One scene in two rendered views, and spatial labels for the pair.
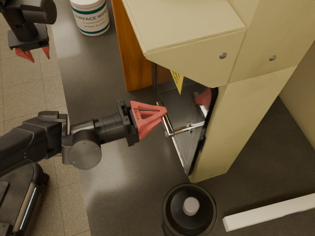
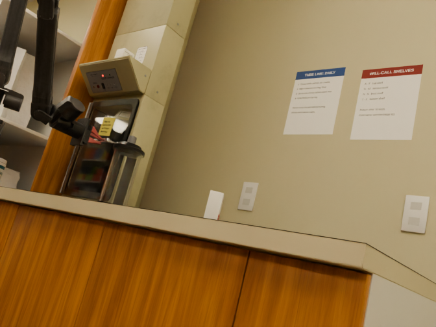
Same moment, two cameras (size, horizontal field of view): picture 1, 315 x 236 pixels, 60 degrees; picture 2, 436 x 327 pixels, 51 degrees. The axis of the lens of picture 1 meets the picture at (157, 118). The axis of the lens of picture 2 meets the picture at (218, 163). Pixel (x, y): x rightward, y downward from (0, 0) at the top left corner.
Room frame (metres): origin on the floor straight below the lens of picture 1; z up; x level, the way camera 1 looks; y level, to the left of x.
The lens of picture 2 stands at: (-1.33, 0.45, 0.84)
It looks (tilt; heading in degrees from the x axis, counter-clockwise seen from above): 13 degrees up; 329
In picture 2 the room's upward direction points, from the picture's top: 14 degrees clockwise
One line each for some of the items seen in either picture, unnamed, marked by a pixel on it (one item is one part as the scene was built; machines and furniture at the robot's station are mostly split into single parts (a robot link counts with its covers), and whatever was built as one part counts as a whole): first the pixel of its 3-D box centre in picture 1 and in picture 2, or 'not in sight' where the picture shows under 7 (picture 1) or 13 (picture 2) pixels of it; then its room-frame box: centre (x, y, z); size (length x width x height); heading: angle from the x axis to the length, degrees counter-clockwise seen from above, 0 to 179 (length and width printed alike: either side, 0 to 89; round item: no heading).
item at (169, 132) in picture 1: (172, 117); (105, 142); (0.30, -0.03, 1.20); 0.10 x 0.05 x 0.03; 17
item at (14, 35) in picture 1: (24, 28); not in sight; (0.56, 0.35, 1.21); 0.10 x 0.07 x 0.07; 108
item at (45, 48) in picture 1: (38, 47); not in sight; (0.56, 0.34, 1.14); 0.07 x 0.07 x 0.09; 18
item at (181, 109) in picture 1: (174, 90); (99, 147); (0.38, -0.04, 1.19); 0.30 x 0.01 x 0.40; 17
